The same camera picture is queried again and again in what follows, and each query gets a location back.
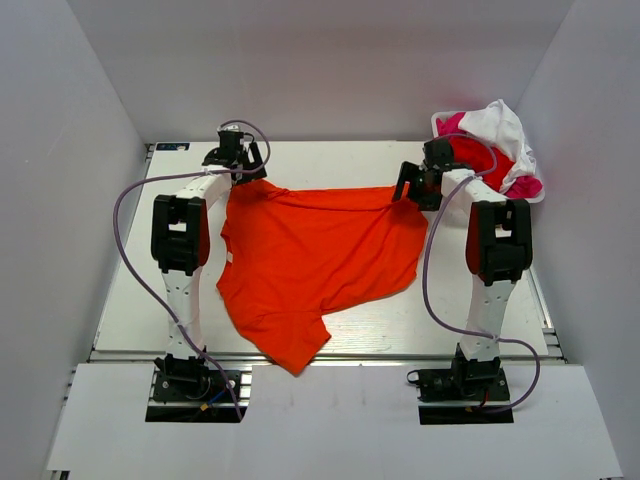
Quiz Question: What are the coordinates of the blue table label sticker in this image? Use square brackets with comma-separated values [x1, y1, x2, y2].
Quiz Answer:
[155, 142, 190, 151]

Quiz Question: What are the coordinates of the pink t-shirt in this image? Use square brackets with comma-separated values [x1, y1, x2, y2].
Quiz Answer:
[433, 109, 544, 203]

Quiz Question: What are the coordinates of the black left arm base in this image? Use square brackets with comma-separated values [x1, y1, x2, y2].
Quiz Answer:
[145, 355, 250, 424]

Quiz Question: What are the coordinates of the white plastic basket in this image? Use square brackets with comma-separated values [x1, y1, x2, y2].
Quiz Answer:
[431, 111, 545, 204]

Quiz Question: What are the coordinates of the red t-shirt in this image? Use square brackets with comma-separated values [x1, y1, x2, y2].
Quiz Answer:
[449, 136, 513, 192]

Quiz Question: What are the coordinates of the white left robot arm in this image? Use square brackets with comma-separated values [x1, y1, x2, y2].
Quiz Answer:
[151, 121, 270, 360]

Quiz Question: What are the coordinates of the orange t-shirt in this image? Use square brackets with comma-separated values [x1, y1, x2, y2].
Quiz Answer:
[217, 180, 428, 375]

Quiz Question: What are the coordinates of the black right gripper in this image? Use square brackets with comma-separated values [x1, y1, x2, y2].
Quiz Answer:
[393, 161, 444, 212]

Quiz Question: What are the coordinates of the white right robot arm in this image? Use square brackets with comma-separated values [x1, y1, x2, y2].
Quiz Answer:
[392, 137, 533, 362]

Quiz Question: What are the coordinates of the white t-shirt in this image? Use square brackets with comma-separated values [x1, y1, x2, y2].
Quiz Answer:
[458, 99, 536, 193]

